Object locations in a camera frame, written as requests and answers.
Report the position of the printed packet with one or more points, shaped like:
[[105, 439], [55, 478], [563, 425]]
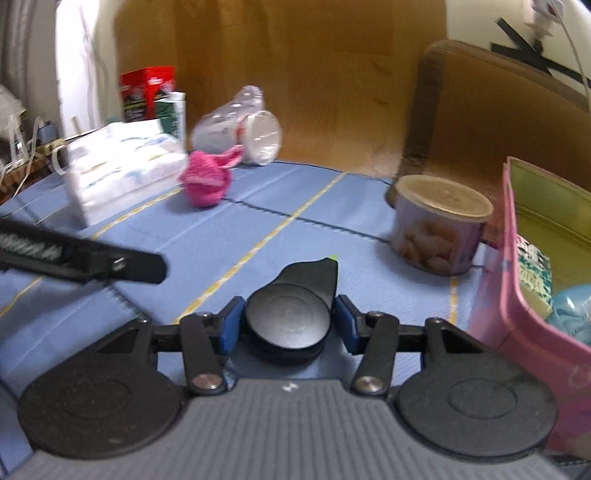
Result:
[[533, 272]]

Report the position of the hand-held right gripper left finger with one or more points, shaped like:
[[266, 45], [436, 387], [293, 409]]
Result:
[[228, 323]]

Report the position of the wooden panel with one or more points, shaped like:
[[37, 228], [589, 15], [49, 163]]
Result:
[[323, 92]]

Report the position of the green and white box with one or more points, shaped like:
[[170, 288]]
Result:
[[173, 115]]

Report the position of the black teardrop-shaped case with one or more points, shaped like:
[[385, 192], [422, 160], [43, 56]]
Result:
[[286, 318]]

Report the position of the white tissue pack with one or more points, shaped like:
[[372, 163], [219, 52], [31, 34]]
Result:
[[120, 170]]

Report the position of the pink knitted toy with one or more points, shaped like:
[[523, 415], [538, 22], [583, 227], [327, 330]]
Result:
[[205, 180]]

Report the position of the pink tin box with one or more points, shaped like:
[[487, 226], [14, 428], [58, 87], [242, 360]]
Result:
[[508, 323]]

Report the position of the snack can with tan lid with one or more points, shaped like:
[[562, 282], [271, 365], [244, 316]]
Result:
[[438, 221]]

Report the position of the white power adapter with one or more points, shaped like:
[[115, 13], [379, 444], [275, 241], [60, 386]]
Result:
[[545, 9]]

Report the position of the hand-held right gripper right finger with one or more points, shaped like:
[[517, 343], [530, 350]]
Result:
[[347, 323]]

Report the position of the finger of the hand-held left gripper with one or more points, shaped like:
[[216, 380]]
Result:
[[129, 267]]

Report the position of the clear plastic jar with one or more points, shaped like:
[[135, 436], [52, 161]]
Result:
[[221, 124]]

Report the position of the blue tablecloth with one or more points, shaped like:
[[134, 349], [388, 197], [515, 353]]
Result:
[[277, 207]]

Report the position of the light blue bag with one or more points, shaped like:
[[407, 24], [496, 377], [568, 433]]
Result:
[[572, 309]]

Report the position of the red box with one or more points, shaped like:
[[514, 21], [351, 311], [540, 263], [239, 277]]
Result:
[[145, 90]]

